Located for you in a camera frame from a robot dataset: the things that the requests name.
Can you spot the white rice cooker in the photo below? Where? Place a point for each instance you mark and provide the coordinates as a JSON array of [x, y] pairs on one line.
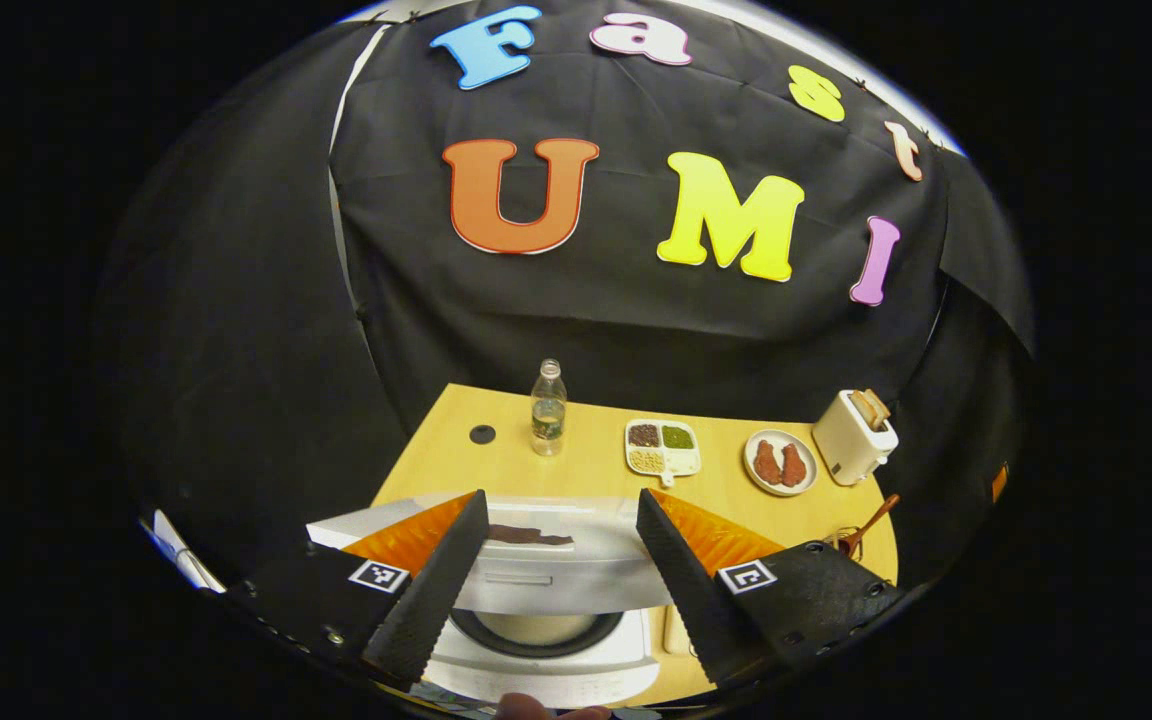
[[556, 580]]

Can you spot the clear plastic water bottle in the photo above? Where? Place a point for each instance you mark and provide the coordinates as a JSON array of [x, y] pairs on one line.
[[548, 415]]

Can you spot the brown toast slice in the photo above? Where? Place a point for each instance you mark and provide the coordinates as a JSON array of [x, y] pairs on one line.
[[880, 404], [863, 412]]

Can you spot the black round table grommet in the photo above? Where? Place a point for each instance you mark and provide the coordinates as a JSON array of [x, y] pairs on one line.
[[482, 434]]

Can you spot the white plastic box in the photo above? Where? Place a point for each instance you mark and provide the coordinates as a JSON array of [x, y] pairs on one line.
[[181, 555]]

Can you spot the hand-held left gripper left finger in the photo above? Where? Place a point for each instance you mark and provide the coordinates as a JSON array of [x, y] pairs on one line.
[[426, 605]]

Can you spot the white divided bean dish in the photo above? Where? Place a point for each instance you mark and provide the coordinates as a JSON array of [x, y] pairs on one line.
[[663, 448]]

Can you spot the metal mesh chopstick holder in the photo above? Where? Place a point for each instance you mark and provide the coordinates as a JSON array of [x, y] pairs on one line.
[[836, 545]]

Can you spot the brown fried chicken piece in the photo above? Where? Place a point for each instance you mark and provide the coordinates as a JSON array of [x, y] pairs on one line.
[[794, 466], [767, 462]]

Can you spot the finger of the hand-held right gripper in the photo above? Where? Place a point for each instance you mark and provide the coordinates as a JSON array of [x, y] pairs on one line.
[[1000, 483]]

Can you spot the white toaster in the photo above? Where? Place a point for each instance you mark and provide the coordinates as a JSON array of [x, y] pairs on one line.
[[846, 450]]

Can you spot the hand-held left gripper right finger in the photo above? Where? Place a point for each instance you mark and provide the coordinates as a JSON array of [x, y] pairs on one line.
[[681, 595]]

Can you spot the black backdrop cloth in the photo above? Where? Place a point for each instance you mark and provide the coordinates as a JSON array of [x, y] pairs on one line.
[[596, 320]]

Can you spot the round white plate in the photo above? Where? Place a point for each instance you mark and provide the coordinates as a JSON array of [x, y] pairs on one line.
[[751, 465]]

